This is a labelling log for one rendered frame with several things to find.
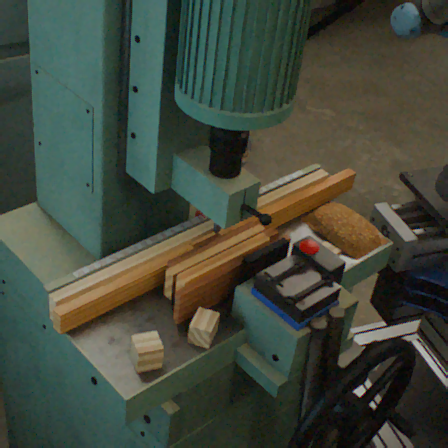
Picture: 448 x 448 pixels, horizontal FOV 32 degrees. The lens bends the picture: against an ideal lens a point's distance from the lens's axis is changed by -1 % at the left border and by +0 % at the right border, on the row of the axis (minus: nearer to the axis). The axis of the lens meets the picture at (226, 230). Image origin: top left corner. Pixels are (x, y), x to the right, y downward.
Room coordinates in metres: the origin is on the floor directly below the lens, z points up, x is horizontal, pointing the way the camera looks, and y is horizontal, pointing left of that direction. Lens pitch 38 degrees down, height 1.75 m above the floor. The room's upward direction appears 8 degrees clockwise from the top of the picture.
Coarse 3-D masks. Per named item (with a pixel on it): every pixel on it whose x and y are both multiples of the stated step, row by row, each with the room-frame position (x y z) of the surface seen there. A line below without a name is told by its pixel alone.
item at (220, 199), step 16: (208, 144) 1.08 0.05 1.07; (176, 160) 1.04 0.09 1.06; (192, 160) 1.03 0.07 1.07; (208, 160) 1.04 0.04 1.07; (176, 176) 1.03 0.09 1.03; (192, 176) 1.01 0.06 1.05; (208, 176) 0.99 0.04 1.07; (240, 176) 1.00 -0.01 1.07; (192, 192) 1.00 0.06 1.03; (208, 192) 0.98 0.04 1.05; (224, 192) 0.96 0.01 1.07; (240, 192) 0.97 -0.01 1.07; (256, 192) 0.99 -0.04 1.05; (208, 208) 0.98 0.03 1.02; (224, 208) 0.95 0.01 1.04; (240, 208) 0.97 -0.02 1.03; (256, 208) 1.00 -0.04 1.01; (224, 224) 0.95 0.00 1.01
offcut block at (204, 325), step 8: (200, 312) 0.83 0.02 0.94; (208, 312) 0.83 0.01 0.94; (216, 312) 0.83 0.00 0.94; (192, 320) 0.81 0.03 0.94; (200, 320) 0.81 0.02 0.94; (208, 320) 0.81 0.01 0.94; (216, 320) 0.82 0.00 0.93; (192, 328) 0.80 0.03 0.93; (200, 328) 0.79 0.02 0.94; (208, 328) 0.80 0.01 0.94; (216, 328) 0.82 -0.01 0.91; (192, 336) 0.80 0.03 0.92; (200, 336) 0.79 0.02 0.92; (208, 336) 0.79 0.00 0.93; (200, 344) 0.79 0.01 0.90; (208, 344) 0.79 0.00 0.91
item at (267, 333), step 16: (240, 288) 0.87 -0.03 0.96; (240, 304) 0.86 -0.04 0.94; (256, 304) 0.84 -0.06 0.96; (352, 304) 0.87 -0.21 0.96; (240, 320) 0.85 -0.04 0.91; (256, 320) 0.83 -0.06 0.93; (272, 320) 0.81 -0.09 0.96; (352, 320) 0.88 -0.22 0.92; (256, 336) 0.83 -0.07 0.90; (272, 336) 0.81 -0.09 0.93; (288, 336) 0.79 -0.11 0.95; (304, 336) 0.79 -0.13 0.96; (272, 352) 0.80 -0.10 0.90; (288, 352) 0.78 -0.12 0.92; (304, 352) 0.80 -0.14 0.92; (288, 368) 0.78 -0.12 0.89
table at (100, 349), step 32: (288, 224) 1.12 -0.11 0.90; (288, 256) 1.03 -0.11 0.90; (384, 256) 1.10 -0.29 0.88; (160, 288) 0.90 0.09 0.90; (96, 320) 0.81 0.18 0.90; (128, 320) 0.82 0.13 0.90; (160, 320) 0.83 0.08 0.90; (224, 320) 0.85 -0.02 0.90; (64, 352) 0.78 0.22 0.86; (96, 352) 0.75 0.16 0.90; (128, 352) 0.76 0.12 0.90; (192, 352) 0.78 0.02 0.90; (224, 352) 0.81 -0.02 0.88; (256, 352) 0.82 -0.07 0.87; (96, 384) 0.72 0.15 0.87; (128, 384) 0.70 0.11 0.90; (160, 384) 0.72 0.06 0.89; (192, 384) 0.77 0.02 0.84; (288, 384) 0.78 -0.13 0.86; (128, 416) 0.68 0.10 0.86
